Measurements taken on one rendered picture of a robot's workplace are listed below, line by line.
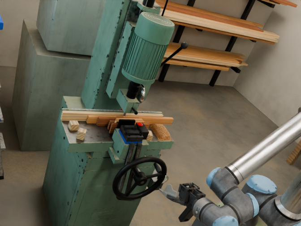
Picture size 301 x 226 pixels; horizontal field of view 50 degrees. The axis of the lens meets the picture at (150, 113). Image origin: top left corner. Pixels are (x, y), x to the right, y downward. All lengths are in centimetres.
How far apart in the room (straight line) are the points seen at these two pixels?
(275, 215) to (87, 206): 101
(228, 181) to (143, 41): 72
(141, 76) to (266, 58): 394
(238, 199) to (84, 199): 90
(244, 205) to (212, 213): 13
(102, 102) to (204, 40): 315
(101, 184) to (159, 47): 82
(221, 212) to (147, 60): 75
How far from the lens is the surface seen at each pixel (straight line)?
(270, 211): 181
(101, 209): 200
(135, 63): 154
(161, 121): 190
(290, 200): 173
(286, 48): 517
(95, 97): 187
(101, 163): 171
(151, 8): 164
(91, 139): 161
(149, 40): 149
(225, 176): 138
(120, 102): 173
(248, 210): 133
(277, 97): 516
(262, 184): 185
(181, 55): 413
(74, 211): 194
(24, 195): 251
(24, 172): 266
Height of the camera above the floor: 186
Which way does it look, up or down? 29 degrees down
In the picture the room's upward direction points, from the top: 22 degrees clockwise
